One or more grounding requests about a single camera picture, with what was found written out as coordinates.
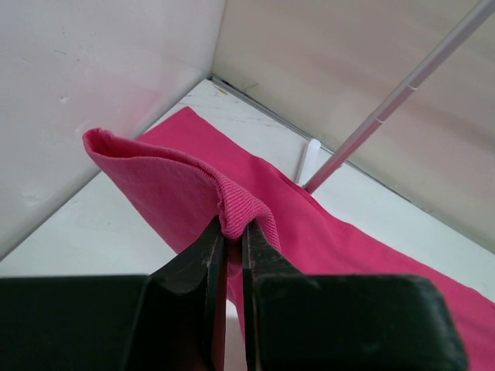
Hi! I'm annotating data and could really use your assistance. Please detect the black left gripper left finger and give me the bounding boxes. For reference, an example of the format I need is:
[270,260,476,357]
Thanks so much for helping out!
[1,219,227,370]

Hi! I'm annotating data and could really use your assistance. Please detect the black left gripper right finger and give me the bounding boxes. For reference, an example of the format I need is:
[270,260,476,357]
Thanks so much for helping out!
[242,222,469,370]

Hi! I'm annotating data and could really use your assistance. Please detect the pink trousers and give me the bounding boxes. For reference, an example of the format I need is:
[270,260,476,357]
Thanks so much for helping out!
[83,107,494,370]

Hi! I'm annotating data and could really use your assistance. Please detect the white clothes rack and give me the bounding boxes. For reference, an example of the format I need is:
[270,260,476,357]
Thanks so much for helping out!
[303,0,494,194]

